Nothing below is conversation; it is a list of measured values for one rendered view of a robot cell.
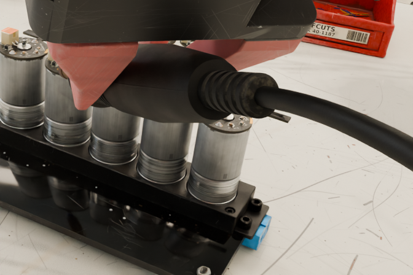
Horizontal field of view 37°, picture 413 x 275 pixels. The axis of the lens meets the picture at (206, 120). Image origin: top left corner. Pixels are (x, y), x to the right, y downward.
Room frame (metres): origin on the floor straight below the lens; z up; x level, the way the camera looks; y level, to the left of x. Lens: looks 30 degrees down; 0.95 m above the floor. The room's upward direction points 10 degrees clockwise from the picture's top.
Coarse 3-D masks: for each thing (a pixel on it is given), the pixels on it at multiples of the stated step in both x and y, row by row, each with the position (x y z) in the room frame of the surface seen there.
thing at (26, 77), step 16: (0, 64) 0.28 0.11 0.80; (16, 64) 0.27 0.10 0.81; (32, 64) 0.28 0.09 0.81; (0, 80) 0.28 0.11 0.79; (16, 80) 0.27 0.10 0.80; (32, 80) 0.28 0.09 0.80; (0, 96) 0.28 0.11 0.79; (16, 96) 0.27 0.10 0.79; (32, 96) 0.28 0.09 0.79; (0, 112) 0.28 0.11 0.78; (16, 112) 0.27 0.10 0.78; (32, 112) 0.28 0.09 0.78; (16, 128) 0.27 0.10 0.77
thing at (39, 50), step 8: (32, 40) 0.30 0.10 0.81; (0, 48) 0.28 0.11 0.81; (8, 48) 0.28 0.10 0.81; (16, 48) 0.28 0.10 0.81; (32, 48) 0.29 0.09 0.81; (40, 48) 0.29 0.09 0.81; (8, 56) 0.27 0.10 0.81; (16, 56) 0.27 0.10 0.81; (24, 56) 0.28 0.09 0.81; (32, 56) 0.28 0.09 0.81; (40, 56) 0.28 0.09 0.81
